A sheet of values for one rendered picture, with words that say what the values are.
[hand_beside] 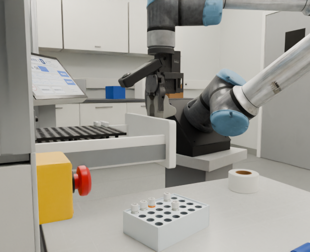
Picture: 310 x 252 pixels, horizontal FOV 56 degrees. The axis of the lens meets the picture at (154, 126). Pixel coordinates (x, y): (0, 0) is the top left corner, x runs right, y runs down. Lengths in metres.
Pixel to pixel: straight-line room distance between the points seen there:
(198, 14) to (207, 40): 4.65
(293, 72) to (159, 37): 0.38
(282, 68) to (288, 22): 3.62
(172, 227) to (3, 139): 0.30
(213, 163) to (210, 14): 0.50
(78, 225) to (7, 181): 0.32
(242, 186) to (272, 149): 3.89
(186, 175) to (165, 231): 0.70
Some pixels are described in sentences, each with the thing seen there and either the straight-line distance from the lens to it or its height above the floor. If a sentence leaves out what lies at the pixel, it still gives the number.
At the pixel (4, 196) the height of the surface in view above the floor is 0.91.
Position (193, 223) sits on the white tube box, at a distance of 0.50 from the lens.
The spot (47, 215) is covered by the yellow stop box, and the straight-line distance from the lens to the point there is 0.37.
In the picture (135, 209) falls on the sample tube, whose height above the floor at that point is 0.80.
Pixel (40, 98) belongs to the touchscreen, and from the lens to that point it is 1.37.
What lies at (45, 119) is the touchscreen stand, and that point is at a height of 0.85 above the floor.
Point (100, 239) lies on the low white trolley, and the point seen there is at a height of 0.76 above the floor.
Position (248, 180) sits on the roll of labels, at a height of 0.79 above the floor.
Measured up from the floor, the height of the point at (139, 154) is 0.86.
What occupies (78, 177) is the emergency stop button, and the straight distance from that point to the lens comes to 0.39.
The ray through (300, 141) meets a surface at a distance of 4.28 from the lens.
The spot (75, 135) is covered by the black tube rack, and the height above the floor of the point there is 0.90.
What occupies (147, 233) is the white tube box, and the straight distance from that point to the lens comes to 0.47.
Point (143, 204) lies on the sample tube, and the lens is 0.50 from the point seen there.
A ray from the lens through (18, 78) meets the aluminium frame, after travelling 0.24.
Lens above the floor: 0.99
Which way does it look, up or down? 7 degrees down
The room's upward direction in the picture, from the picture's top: straight up
